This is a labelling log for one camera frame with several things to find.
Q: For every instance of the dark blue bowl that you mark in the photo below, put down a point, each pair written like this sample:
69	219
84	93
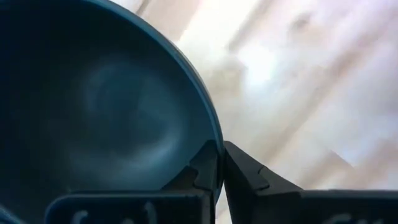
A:
93	102

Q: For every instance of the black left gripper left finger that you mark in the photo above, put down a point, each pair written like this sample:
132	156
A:
140	208

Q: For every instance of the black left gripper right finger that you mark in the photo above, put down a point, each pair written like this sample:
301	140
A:
280	205

